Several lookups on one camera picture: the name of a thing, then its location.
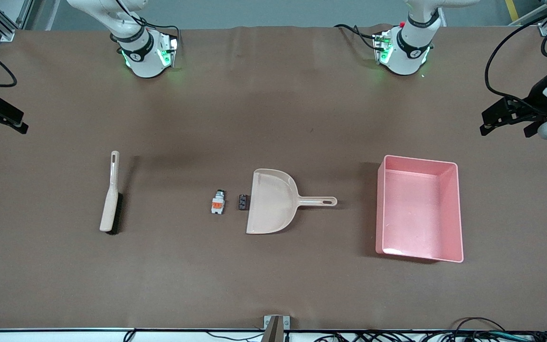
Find beige brush black bristles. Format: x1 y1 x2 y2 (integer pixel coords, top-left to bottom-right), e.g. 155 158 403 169
99 151 123 234

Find white orange push-button switch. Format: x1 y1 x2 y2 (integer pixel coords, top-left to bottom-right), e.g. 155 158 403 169
211 190 226 215

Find beige plastic dustpan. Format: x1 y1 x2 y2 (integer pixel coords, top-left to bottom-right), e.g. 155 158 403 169
246 169 338 235

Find pink plastic bin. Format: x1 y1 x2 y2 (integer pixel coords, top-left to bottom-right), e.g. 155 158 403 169
375 155 464 263

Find brown table cover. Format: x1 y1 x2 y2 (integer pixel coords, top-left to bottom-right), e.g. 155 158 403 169
0 25 547 332

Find black base cable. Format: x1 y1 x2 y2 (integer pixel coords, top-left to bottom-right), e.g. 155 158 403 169
334 24 381 50
136 17 181 38

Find black looped floor cable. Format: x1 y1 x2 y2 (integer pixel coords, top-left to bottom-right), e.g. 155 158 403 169
452 317 507 333

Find white table edge rail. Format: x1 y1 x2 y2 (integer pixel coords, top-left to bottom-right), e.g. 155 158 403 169
0 328 547 342

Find black floor cable bundle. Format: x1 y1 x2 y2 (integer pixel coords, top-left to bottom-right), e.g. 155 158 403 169
311 331 547 342

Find metal table-edge bracket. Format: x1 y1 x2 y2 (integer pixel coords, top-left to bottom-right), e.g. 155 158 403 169
263 315 291 342

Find thin black floor cable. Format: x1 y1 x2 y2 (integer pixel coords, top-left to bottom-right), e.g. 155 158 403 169
207 332 264 342

